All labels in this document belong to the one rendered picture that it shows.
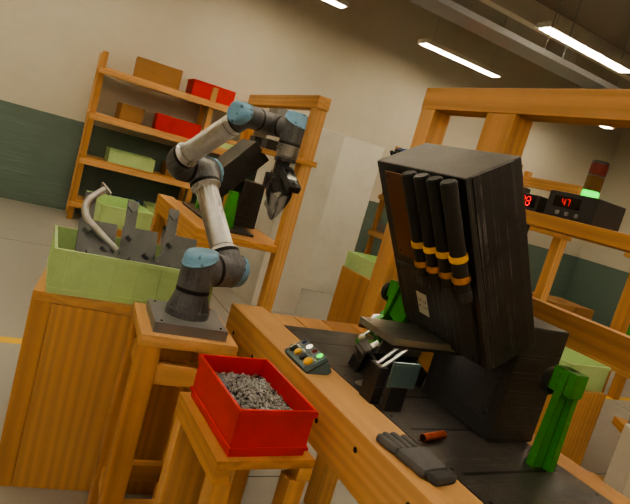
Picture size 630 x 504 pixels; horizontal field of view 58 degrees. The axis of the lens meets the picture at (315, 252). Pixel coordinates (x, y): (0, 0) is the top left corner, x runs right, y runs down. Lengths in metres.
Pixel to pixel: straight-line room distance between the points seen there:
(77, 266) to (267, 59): 7.17
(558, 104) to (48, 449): 2.22
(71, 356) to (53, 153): 6.37
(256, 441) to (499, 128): 1.35
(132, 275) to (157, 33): 6.66
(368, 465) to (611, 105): 1.22
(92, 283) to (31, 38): 6.51
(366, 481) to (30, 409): 1.44
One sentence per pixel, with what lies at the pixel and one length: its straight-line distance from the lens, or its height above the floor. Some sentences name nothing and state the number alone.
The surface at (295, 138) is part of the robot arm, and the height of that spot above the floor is 1.56.
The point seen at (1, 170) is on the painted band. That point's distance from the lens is 8.59.
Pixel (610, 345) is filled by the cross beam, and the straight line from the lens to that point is 1.82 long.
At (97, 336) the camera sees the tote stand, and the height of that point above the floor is 0.65.
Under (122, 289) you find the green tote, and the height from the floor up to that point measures 0.84.
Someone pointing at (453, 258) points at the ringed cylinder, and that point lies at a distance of 1.32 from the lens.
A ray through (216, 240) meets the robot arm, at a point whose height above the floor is 1.14.
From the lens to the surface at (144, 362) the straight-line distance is 1.89.
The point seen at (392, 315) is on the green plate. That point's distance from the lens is 1.76.
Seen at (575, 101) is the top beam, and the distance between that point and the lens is 1.96.
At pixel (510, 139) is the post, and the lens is 2.09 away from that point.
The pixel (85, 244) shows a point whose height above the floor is 0.94.
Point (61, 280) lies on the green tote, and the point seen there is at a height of 0.84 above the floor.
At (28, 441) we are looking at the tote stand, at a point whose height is 0.19.
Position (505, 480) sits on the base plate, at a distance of 1.51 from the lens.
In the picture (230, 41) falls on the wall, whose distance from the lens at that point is 8.94.
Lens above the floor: 1.48
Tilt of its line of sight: 8 degrees down
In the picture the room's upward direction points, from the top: 16 degrees clockwise
